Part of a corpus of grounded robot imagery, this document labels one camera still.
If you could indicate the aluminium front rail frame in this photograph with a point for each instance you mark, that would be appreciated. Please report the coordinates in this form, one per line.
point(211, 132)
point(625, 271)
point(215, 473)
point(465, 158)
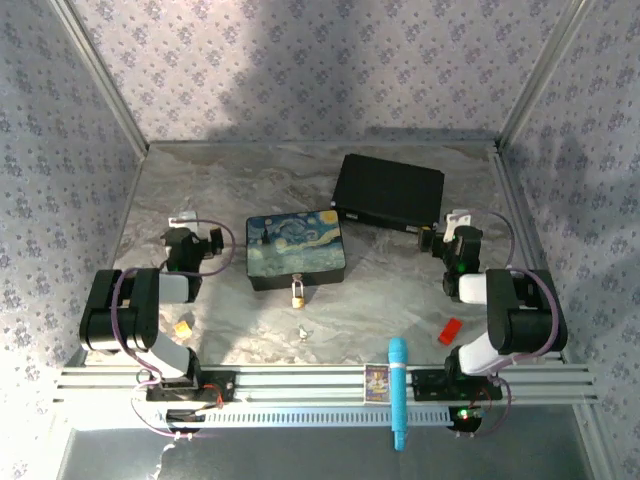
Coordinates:
point(300, 382)

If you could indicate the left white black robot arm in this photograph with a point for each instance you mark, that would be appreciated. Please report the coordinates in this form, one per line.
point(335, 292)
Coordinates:
point(140, 320)

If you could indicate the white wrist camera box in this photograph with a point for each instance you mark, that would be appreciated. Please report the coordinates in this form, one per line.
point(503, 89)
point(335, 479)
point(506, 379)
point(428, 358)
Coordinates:
point(182, 220)
point(459, 220)

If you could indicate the starry night painted box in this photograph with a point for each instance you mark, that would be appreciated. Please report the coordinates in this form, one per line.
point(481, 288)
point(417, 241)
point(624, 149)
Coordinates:
point(295, 245)

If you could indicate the small yellow cube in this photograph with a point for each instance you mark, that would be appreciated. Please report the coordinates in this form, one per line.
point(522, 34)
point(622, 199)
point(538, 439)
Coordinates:
point(182, 329)

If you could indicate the small picture card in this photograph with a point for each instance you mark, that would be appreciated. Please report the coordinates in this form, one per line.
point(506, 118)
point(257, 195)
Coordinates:
point(377, 383)

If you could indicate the aluminium side rail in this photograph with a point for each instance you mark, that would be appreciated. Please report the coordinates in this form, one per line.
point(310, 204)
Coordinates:
point(520, 220)

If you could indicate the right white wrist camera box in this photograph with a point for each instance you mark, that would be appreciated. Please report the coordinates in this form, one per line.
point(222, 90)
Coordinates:
point(459, 220)

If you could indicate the black bracket under duct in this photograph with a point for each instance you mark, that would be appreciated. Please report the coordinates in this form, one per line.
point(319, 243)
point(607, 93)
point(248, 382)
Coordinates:
point(185, 417)

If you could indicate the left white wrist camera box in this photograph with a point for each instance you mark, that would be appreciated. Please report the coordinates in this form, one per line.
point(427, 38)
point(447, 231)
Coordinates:
point(182, 220)

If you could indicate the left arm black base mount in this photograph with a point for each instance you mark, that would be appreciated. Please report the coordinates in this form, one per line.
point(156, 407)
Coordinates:
point(220, 387)

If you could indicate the black hard case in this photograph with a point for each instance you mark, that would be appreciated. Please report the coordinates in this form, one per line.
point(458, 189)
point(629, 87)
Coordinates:
point(390, 190)

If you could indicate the blue marker pen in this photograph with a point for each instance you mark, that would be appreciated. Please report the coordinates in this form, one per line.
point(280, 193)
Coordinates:
point(398, 390)

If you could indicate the red rectangular block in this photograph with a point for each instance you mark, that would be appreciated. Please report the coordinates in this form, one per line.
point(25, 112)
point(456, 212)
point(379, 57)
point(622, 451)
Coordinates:
point(450, 331)

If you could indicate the small brass padlock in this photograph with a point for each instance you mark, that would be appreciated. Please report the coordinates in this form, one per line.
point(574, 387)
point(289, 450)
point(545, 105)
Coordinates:
point(298, 298)

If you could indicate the small silver key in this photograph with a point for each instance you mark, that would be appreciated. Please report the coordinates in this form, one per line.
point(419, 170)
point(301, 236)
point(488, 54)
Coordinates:
point(304, 332)

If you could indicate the circuit board with LEDs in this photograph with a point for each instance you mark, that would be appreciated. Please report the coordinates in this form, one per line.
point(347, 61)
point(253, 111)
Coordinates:
point(466, 415)

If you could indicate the aluminium corner post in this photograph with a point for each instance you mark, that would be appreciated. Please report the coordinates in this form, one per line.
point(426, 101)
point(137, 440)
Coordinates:
point(540, 75)
point(105, 80)

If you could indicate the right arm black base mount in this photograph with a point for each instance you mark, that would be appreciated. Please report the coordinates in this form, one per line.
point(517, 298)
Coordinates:
point(430, 385)

